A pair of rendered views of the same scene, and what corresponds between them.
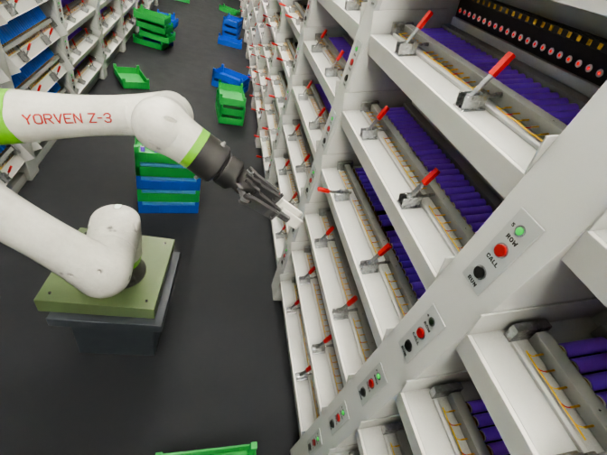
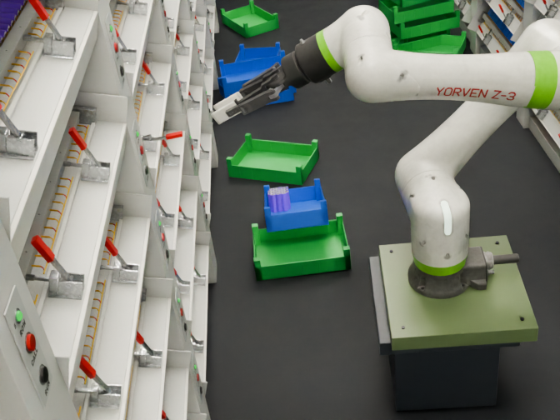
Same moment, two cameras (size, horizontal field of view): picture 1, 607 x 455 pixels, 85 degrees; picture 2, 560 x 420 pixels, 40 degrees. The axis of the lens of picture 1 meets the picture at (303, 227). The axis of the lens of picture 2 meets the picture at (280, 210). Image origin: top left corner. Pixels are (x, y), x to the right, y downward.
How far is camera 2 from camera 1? 218 cm
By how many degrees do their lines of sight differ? 102
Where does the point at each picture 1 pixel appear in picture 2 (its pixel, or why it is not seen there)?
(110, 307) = not seen: hidden behind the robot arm
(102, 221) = (446, 183)
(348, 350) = (174, 143)
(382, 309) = (160, 73)
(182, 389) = (341, 316)
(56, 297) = (487, 240)
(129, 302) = (408, 247)
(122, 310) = not seen: hidden behind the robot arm
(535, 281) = not seen: outside the picture
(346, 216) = (152, 130)
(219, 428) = (293, 291)
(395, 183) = (136, 23)
